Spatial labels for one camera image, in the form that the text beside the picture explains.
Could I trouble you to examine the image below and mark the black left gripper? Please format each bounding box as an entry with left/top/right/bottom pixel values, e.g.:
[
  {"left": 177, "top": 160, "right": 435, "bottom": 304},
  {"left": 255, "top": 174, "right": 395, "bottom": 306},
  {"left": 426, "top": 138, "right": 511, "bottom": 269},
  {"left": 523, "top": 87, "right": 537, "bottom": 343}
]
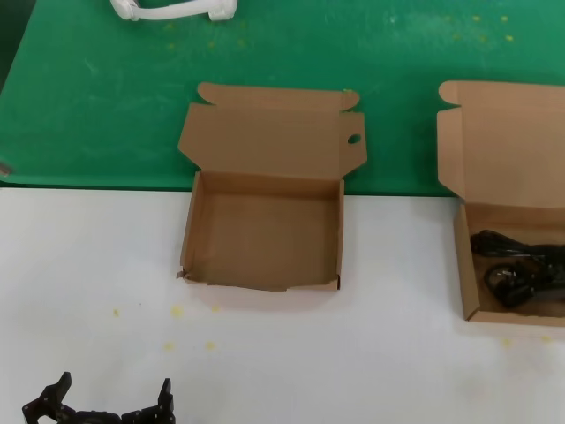
[{"left": 21, "top": 372, "right": 177, "bottom": 424}]

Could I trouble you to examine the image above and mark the black power cable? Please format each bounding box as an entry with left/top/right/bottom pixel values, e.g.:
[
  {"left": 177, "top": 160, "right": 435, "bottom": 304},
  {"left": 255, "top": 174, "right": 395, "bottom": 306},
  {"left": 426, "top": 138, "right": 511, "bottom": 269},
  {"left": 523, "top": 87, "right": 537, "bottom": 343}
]
[
  {"left": 484, "top": 261, "right": 565, "bottom": 311},
  {"left": 469, "top": 229, "right": 565, "bottom": 262}
]

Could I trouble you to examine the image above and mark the brown cardboard mailer box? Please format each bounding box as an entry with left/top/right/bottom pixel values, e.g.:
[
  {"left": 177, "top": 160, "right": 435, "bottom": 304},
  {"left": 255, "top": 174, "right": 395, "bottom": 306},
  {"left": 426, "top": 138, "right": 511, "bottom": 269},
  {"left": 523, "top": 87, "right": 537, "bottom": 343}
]
[{"left": 436, "top": 79, "right": 565, "bottom": 329}]

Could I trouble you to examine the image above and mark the open cardboard box centre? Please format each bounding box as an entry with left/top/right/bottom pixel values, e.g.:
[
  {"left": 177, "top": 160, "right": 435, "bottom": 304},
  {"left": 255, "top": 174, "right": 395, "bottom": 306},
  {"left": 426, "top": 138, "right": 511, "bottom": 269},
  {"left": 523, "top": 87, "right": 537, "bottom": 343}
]
[{"left": 177, "top": 81, "right": 368, "bottom": 293}]

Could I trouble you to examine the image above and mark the green tablecloth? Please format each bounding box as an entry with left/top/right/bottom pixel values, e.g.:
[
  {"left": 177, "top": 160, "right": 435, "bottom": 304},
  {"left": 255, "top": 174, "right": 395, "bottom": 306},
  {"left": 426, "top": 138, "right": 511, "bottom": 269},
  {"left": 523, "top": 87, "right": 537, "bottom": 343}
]
[{"left": 0, "top": 0, "right": 565, "bottom": 199}]

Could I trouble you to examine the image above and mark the white VR headset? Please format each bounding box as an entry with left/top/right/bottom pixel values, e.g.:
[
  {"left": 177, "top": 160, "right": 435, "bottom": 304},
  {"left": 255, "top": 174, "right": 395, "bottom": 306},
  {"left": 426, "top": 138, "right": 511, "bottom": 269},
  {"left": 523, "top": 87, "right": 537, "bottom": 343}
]
[{"left": 109, "top": 0, "right": 239, "bottom": 23}]

